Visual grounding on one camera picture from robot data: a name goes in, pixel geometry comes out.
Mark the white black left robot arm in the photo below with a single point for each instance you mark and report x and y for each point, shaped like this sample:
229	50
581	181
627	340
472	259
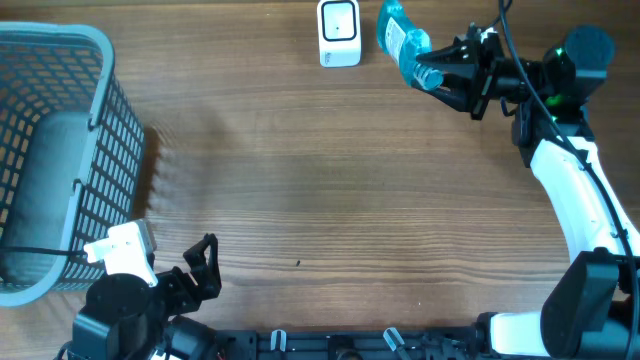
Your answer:
125	318

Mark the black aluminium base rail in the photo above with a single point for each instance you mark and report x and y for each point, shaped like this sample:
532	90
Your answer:
452	343

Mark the teal mouthwash bottle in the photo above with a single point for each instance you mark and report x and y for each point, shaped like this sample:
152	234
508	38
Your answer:
399	38

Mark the white barcode scanner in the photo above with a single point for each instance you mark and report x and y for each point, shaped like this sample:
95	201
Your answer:
339	33

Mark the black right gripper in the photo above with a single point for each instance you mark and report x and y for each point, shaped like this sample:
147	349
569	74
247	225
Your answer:
483	68

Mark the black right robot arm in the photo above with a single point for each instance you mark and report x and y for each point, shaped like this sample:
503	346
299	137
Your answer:
593	312

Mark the grey plastic mesh basket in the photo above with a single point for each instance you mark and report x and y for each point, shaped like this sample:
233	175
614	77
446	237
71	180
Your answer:
72	148

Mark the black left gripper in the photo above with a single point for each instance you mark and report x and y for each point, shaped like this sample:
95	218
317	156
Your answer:
188	297

